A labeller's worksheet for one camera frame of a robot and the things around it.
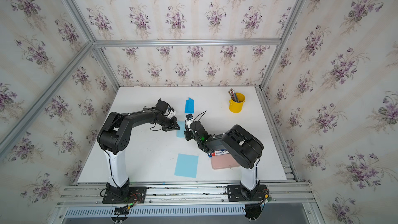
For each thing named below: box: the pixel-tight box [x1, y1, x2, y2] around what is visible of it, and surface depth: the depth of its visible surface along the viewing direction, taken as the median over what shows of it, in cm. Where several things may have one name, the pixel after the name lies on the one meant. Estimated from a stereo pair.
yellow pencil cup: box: [228, 92, 246, 114], surface depth 104 cm
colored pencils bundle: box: [227, 88, 239, 103], surface depth 100 cm
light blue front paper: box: [174, 153, 199, 178], surface depth 84 cm
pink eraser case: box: [211, 153, 241, 170], surface depth 85 cm
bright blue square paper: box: [184, 96, 195, 114], surface depth 109 cm
